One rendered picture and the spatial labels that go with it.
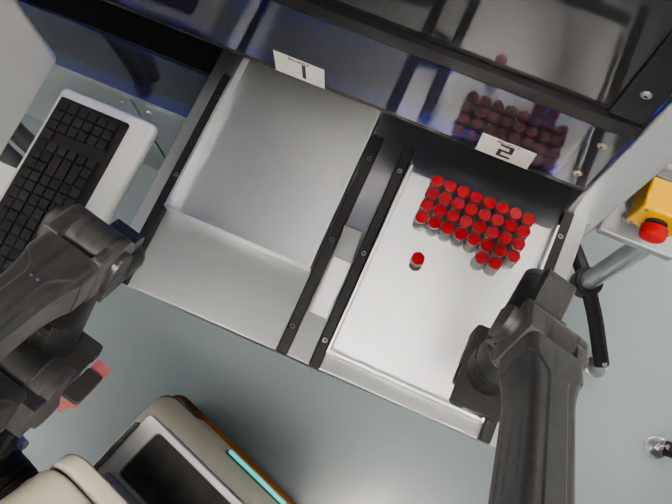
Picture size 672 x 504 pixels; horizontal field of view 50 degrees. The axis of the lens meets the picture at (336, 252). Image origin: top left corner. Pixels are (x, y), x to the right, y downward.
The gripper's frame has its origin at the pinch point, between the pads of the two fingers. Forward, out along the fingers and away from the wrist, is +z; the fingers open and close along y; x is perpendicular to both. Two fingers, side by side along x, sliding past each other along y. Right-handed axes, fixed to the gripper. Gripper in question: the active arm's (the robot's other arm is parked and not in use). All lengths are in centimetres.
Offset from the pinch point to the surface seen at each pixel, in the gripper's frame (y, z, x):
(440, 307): 15.4, 17.9, 6.5
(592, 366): 49, 101, -43
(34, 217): 4, 24, 77
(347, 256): 16.8, 16.7, 23.5
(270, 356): 16, 107, 40
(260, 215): 17.9, 17.4, 39.7
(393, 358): 4.9, 19.3, 10.3
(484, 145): 36.2, 1.6, 10.2
